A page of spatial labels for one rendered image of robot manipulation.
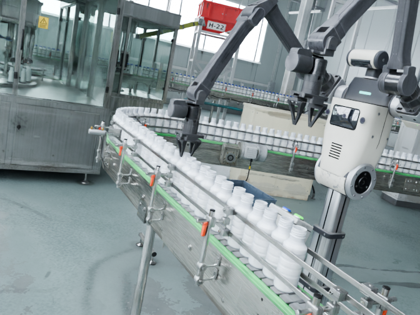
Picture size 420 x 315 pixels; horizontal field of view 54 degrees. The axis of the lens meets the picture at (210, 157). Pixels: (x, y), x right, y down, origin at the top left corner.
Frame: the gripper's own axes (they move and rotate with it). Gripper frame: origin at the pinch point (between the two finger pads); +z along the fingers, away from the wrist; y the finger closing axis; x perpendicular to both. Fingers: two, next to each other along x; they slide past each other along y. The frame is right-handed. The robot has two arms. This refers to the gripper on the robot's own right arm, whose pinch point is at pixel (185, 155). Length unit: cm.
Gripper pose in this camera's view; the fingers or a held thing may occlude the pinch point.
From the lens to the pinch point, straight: 162.2
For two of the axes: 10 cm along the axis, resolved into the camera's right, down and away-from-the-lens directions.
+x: 4.6, 2.7, -8.5
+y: -8.7, -0.6, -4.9
